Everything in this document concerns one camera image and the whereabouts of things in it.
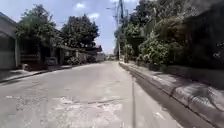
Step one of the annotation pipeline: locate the raised concrete sidewalk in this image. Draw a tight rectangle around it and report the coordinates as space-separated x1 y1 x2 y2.
118 60 224 128

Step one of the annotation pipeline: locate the row of trees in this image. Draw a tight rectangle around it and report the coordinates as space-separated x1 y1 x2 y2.
113 0 224 68

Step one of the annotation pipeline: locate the dark wall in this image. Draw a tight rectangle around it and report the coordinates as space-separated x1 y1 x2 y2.
182 5 224 72

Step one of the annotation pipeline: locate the dark green tree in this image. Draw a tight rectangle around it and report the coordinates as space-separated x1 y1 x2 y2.
60 13 101 52

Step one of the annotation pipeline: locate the pale green bush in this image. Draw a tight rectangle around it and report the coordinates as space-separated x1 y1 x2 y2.
137 33 171 68

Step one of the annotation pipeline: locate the utility pole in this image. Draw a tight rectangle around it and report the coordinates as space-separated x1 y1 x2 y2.
114 0 125 62

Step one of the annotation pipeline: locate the row of low houses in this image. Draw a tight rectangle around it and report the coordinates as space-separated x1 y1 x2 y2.
19 44 108 71

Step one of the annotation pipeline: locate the grey concrete road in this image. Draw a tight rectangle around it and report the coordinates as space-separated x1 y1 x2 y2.
0 60 215 128

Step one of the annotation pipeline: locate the large green tree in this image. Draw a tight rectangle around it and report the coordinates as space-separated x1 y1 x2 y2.
15 3 63 64

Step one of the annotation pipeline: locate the grey building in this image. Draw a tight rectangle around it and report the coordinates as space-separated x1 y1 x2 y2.
0 12 22 71

